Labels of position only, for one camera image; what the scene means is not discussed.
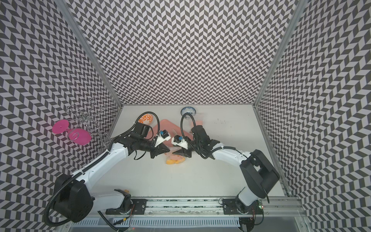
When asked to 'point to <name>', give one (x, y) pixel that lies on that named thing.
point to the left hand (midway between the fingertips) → (169, 150)
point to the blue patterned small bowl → (188, 109)
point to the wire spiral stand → (88, 116)
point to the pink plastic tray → (172, 127)
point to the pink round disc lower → (79, 136)
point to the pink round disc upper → (60, 126)
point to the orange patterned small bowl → (147, 119)
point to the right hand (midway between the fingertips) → (191, 150)
